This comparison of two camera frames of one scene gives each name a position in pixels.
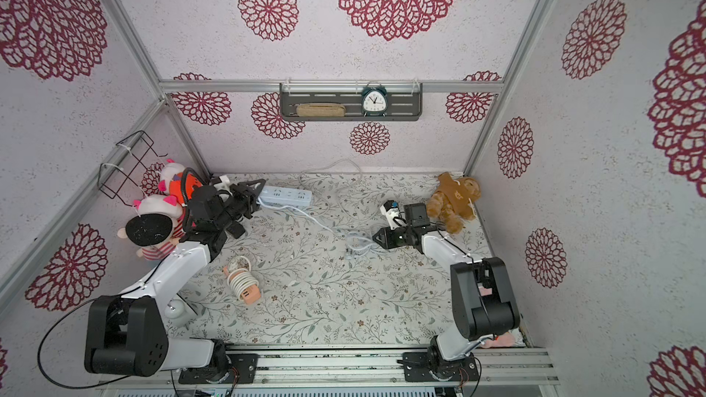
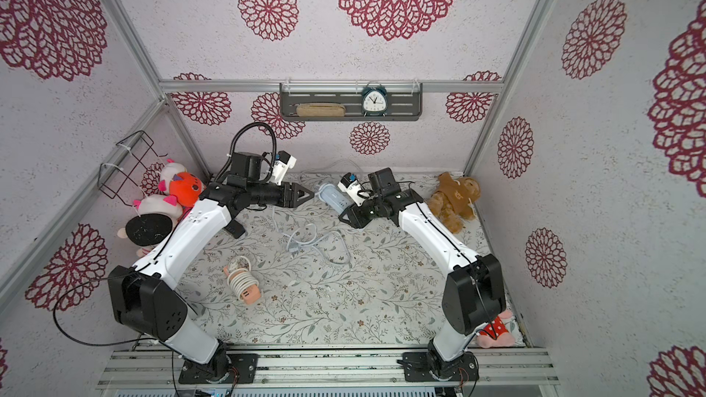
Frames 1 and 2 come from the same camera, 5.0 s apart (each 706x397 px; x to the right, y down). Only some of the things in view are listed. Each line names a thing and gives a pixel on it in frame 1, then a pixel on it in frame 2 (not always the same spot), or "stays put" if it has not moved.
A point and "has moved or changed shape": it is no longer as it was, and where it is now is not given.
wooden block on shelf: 321,109 stays put
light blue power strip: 286,197 has moved or changed shape
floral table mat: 309,270 stays put
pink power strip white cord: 241,279 stays put
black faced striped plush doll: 157,223 stays put
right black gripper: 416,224 -> 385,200
